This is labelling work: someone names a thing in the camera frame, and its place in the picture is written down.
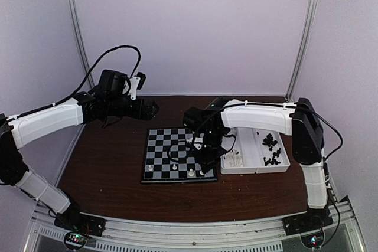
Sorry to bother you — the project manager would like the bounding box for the right aluminium frame post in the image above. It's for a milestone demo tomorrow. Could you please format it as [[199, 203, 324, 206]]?
[[285, 0, 318, 101]]

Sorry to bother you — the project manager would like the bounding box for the black chess pieces lower pile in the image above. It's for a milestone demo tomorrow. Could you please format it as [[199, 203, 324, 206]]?
[[263, 148, 281, 166]]

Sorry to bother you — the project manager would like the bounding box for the aluminium frame post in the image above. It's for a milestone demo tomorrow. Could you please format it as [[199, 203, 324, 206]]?
[[285, 0, 318, 101], [67, 0, 90, 74]]

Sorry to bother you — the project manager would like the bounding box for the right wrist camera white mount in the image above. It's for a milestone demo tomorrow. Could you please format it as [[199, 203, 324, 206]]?
[[189, 136, 203, 150]]

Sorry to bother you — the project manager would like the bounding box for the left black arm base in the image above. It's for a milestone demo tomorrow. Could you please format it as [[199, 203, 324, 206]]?
[[54, 205, 106, 237]]

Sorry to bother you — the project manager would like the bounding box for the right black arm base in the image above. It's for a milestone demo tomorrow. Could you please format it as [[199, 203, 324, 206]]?
[[282, 203, 334, 236]]

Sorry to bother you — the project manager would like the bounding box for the black grey chess board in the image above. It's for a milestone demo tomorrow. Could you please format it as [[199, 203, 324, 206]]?
[[141, 128, 218, 184]]

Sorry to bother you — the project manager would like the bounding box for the right controller board with LEDs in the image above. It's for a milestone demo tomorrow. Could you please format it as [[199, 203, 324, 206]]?
[[301, 232, 325, 249]]

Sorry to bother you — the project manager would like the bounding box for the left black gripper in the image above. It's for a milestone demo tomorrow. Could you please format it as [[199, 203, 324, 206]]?
[[106, 95, 159, 120]]

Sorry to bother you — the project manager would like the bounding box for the aluminium front rail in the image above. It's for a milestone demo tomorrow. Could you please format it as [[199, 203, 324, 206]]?
[[21, 201, 367, 251]]

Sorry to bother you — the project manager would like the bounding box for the left controller board with LEDs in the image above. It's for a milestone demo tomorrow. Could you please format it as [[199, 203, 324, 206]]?
[[63, 231, 88, 250]]

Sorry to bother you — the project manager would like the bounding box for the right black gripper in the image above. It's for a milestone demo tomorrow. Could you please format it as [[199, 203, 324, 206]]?
[[191, 129, 227, 174]]

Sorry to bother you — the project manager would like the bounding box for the white chess pieces lower pile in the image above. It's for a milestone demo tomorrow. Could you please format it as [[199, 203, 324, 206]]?
[[223, 150, 244, 168]]

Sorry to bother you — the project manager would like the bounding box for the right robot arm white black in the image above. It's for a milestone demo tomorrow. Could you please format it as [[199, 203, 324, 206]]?
[[183, 97, 328, 230]]

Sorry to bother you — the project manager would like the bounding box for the left aluminium frame post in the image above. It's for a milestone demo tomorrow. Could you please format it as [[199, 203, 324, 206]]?
[[67, 0, 90, 74]]

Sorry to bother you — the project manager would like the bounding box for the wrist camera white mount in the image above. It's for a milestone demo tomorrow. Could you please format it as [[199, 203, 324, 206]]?
[[128, 72, 146, 100], [189, 136, 203, 150]]

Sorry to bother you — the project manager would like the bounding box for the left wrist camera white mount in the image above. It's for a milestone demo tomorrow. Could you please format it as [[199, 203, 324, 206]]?
[[128, 72, 146, 100]]

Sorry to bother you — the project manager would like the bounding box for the black chess pieces pile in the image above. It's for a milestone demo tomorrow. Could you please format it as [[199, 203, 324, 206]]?
[[263, 148, 281, 166], [256, 130, 278, 151]]

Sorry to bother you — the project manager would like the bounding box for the white divided plastic tray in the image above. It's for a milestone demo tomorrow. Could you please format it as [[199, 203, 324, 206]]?
[[220, 128, 291, 175]]

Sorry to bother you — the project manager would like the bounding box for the controller board with leds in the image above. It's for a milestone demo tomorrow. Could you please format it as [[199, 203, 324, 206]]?
[[301, 232, 325, 249], [63, 231, 88, 250]]

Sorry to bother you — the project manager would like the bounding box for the black chess pieces upper pile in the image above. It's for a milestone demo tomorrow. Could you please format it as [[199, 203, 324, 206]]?
[[256, 130, 278, 151]]

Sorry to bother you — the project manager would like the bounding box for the white king chess piece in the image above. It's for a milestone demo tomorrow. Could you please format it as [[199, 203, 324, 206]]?
[[188, 168, 195, 177]]

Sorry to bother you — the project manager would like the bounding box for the black cable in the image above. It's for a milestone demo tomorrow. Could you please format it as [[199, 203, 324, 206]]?
[[51, 45, 142, 130], [167, 100, 345, 235]]

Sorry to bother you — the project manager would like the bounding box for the left black cable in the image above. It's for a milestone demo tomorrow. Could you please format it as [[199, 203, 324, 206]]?
[[51, 45, 142, 130]]

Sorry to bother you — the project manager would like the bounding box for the right black cable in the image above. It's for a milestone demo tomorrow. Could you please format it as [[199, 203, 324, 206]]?
[[167, 100, 345, 235]]

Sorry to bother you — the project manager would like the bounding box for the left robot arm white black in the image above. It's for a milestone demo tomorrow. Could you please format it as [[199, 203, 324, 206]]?
[[1, 70, 159, 231]]

